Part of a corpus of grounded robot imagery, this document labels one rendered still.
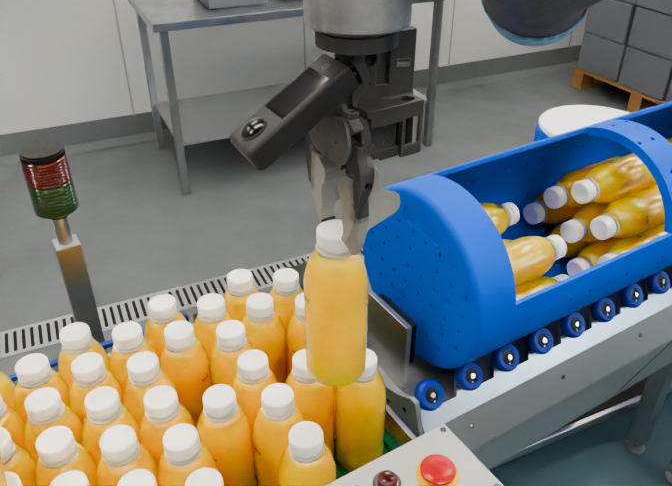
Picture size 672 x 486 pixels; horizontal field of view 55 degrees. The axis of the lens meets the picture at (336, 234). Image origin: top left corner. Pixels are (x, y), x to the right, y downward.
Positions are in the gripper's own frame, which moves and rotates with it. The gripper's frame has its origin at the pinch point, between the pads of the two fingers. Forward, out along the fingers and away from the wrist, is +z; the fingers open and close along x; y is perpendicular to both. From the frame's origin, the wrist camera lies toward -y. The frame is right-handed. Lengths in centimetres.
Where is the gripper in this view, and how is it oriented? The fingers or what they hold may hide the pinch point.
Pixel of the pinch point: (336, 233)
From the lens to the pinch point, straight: 64.4
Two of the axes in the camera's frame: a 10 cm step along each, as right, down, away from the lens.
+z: 0.0, 8.4, 5.4
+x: -5.2, -4.6, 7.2
